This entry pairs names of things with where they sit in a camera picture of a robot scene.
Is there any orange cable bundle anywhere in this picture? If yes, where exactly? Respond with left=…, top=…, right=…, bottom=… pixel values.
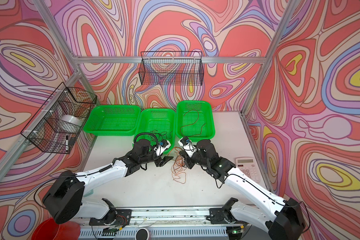
left=170, top=146, right=188, bottom=185

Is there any black thin cable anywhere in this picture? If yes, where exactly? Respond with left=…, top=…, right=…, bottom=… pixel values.
left=142, top=129, right=173, bottom=142

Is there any red cable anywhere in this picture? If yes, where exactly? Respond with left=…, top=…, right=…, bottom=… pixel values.
left=179, top=109, right=207, bottom=137

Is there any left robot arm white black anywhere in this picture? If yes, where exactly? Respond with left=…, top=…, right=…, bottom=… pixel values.
left=42, top=133, right=172, bottom=226

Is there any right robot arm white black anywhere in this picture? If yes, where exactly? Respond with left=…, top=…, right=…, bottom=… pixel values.
left=179, top=137, right=307, bottom=240

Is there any middle green plastic basket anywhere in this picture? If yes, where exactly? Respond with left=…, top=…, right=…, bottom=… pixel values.
left=135, top=109, right=176, bottom=155

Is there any green plastic basket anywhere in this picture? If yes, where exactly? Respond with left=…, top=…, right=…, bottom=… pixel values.
left=135, top=109, right=176, bottom=155
left=176, top=101, right=216, bottom=143
left=83, top=105, right=141, bottom=136

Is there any right green plastic basket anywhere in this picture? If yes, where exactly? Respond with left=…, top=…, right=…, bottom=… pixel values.
left=176, top=101, right=216, bottom=143

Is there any white pink calculator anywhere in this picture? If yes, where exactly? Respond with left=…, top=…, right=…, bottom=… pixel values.
left=235, top=157, right=261, bottom=184

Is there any left green plastic basket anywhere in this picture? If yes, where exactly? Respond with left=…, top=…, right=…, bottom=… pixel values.
left=83, top=105, right=141, bottom=136

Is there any black round speaker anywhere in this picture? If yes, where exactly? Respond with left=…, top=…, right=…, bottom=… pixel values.
left=135, top=228, right=151, bottom=240

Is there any white tape roll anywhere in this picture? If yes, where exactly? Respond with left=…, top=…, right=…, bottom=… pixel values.
left=60, top=115, right=83, bottom=127

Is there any red bucket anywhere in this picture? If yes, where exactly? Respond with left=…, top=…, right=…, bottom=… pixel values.
left=31, top=218, right=81, bottom=240

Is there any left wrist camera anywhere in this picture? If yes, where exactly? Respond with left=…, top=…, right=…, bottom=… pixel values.
left=155, top=140, right=171, bottom=157

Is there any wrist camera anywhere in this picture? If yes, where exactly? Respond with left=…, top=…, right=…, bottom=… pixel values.
left=155, top=140, right=171, bottom=157
left=178, top=137, right=197, bottom=158

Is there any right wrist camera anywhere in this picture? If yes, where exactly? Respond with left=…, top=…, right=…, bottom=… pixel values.
left=178, top=137, right=197, bottom=158

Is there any aluminium rail front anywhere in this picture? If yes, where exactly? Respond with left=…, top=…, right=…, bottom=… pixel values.
left=50, top=205, right=292, bottom=227

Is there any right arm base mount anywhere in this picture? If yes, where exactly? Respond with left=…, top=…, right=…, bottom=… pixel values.
left=206, top=208, right=248, bottom=226

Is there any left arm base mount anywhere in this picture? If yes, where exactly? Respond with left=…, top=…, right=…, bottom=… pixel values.
left=89, top=209, right=132, bottom=227

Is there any black wire basket back wall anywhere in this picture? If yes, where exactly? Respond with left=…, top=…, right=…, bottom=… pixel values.
left=139, top=51, right=204, bottom=86

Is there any black wire basket wall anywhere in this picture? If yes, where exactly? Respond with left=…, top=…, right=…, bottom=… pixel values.
left=21, top=83, right=98, bottom=154
left=139, top=51, right=204, bottom=86

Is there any black wire basket left wall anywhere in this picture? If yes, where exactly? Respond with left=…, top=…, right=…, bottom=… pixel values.
left=21, top=83, right=98, bottom=154

